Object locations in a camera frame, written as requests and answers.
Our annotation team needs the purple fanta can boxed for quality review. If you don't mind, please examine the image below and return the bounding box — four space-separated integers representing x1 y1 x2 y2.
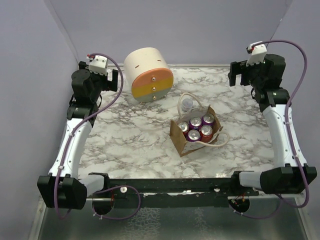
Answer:
201 113 215 127
186 129 201 142
189 117 203 131

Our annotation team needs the burlap canvas tote bag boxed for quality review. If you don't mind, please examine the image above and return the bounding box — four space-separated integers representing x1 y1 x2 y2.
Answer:
169 92 230 157

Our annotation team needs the red cola can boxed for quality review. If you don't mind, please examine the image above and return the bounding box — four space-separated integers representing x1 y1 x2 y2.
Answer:
199 125 214 143
177 121 189 138

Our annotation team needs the purple Fanta can front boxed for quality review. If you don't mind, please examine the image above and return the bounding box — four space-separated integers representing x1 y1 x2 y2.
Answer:
189 117 203 131

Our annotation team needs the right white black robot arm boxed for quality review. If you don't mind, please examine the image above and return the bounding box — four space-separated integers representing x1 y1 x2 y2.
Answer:
228 54 317 196

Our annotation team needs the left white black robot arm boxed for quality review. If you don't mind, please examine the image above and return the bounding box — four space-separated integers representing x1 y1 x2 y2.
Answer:
37 68 119 210

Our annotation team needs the beige cylindrical drawer unit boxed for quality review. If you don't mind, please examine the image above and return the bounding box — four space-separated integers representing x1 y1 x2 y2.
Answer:
123 47 174 103

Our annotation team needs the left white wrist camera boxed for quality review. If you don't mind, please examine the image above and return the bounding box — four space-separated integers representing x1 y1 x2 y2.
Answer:
86 55 108 76

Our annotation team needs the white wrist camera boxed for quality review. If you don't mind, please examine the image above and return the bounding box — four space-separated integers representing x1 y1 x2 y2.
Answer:
246 41 267 67
86 55 108 76

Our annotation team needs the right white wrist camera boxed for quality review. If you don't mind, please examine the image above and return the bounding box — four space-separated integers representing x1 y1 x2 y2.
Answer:
246 41 267 67

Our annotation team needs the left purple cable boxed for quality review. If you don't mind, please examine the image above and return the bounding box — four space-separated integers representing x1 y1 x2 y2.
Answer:
54 52 142 221

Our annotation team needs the purple cable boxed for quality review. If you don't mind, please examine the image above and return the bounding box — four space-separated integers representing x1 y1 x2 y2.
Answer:
232 39 311 220
54 52 142 221

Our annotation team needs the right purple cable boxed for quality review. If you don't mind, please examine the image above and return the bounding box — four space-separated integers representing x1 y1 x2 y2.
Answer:
232 39 311 220

